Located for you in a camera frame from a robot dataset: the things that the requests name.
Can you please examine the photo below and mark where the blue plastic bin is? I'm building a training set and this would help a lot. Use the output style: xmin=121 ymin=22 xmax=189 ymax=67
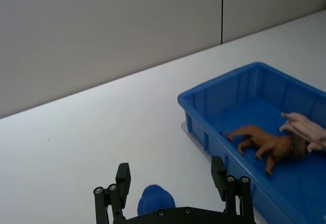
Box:
xmin=177 ymin=61 xmax=326 ymax=224

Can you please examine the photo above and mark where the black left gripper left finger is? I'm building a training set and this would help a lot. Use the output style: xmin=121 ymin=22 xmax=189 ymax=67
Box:
xmin=93 ymin=162 xmax=132 ymax=224

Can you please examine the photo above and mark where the pink toy pig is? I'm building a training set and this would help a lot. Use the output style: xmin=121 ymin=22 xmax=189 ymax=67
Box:
xmin=279 ymin=112 xmax=326 ymax=154

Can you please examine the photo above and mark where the small blue plastic object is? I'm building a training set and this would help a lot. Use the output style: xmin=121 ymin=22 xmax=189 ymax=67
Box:
xmin=137 ymin=184 xmax=176 ymax=217

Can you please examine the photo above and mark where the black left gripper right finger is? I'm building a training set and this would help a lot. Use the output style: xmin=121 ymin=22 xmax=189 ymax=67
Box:
xmin=210 ymin=156 xmax=256 ymax=224

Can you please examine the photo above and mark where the brown toy lion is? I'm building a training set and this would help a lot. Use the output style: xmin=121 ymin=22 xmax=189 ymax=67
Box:
xmin=220 ymin=125 xmax=309 ymax=176

